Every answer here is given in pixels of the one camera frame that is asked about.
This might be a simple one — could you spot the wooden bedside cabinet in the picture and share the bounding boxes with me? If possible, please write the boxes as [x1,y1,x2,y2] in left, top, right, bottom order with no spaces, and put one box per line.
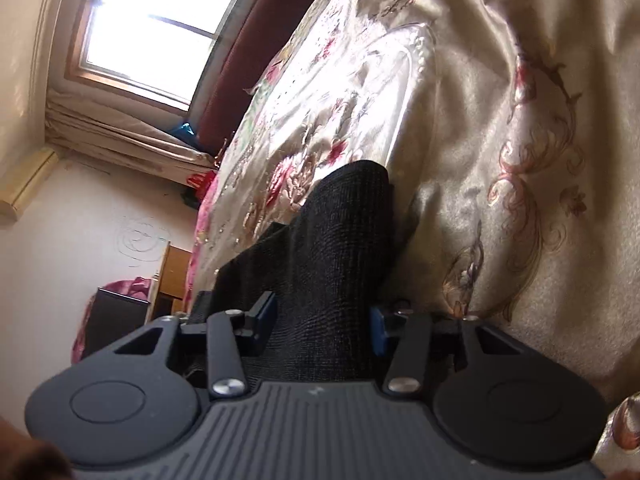
[145,243,191,323]

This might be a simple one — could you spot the dark grey knit pants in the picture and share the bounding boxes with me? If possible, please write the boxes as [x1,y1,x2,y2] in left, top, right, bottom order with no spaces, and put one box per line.
[189,160,395,386]

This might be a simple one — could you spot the beige curtain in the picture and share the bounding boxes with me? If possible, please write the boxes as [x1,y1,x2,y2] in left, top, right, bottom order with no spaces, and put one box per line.
[44,89,215,185]

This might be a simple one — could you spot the right hand in brown glove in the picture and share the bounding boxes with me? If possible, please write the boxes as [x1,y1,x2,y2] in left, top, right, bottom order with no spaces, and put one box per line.
[0,419,73,479]

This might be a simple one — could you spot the black box on floor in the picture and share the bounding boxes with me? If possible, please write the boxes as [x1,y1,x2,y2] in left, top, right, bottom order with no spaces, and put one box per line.
[80,288,149,360]

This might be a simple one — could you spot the gold floral satin bedspread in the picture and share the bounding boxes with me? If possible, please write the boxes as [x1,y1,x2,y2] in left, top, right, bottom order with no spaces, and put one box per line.
[188,0,639,470]

